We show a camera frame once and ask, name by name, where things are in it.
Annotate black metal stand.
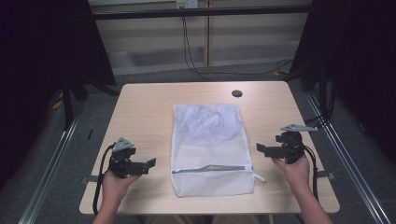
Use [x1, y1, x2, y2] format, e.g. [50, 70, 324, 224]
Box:
[318, 62, 336, 123]
[60, 76, 120, 132]

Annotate person's left hand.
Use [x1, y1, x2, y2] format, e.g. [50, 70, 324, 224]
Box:
[101, 170, 142, 203]

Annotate grey tape strip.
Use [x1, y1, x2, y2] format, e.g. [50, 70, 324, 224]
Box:
[79, 175, 100, 184]
[317, 170, 337, 181]

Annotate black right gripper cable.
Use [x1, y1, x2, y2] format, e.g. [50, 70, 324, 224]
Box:
[303, 145, 320, 203]

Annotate black curtain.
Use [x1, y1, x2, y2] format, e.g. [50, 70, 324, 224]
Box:
[290, 0, 396, 164]
[0, 0, 118, 189]

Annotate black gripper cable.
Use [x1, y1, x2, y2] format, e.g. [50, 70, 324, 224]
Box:
[92, 143, 117, 217]
[303, 145, 320, 203]

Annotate white crumpled garment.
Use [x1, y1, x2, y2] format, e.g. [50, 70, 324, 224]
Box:
[177, 105, 245, 145]

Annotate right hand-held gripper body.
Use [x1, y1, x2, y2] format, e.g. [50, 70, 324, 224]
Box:
[275, 123, 319, 165]

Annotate black wall cables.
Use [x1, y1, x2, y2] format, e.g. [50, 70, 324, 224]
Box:
[180, 15, 294, 82]

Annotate person's right hand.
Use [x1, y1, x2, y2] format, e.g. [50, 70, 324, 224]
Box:
[271, 154, 312, 191]

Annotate black floor cables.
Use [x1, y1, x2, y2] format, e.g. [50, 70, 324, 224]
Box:
[303, 114, 329, 134]

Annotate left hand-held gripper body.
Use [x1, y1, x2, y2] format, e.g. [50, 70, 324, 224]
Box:
[107, 137, 149, 179]

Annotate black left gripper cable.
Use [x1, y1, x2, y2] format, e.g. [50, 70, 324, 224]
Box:
[92, 143, 117, 217]

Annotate white mesh laundry bag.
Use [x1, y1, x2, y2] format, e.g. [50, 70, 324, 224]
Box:
[169, 103, 266, 199]

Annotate metal floor rail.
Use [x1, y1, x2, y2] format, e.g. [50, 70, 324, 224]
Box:
[304, 91, 392, 224]
[18, 102, 86, 224]

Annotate black horizontal bar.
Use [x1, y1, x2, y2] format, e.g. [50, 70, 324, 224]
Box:
[91, 5, 313, 21]

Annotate white wall outlet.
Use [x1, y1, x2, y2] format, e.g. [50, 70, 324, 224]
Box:
[176, 0, 199, 9]

